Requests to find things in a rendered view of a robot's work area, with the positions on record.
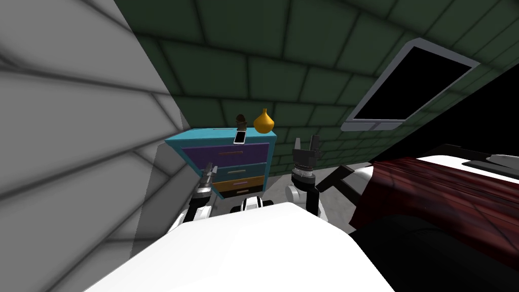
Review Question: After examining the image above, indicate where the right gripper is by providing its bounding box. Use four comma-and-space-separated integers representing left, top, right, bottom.
291, 134, 322, 167

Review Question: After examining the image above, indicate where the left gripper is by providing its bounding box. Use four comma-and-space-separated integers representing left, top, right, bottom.
201, 162, 219, 187

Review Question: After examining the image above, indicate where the purple drawer front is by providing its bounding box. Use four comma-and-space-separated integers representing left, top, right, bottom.
181, 142, 271, 170

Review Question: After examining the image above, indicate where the orange drawer front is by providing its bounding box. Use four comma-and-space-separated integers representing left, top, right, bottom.
212, 176, 266, 193

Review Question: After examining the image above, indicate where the teal drawer front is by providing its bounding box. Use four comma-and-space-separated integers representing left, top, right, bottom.
213, 162, 268, 184

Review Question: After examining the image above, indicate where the teal dresser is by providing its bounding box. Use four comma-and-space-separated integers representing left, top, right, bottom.
164, 126, 278, 200

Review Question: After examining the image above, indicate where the black drawer front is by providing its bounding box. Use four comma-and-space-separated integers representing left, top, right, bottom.
222, 185, 265, 199

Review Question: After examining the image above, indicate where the yellow vase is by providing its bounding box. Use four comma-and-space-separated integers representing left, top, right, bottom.
253, 108, 275, 134

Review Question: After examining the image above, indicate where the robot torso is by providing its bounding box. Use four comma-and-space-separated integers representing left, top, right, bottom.
83, 196, 396, 292

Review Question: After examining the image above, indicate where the grey framed black window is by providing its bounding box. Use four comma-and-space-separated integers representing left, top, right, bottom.
340, 37, 481, 133

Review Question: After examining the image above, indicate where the bed with dark red blanket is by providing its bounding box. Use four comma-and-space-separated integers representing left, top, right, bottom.
315, 143, 519, 280

